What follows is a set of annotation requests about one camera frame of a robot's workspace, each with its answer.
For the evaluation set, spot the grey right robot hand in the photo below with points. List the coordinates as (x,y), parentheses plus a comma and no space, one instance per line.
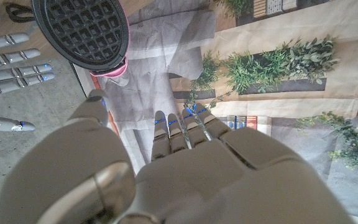
(8,74)

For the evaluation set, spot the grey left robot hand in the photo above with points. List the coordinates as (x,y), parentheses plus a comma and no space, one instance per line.
(197,186)

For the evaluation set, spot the pink mini sandwich press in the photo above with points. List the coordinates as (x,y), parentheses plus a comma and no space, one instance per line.
(85,31)

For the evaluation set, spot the printed fabric backdrop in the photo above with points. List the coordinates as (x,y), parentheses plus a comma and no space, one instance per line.
(259,62)

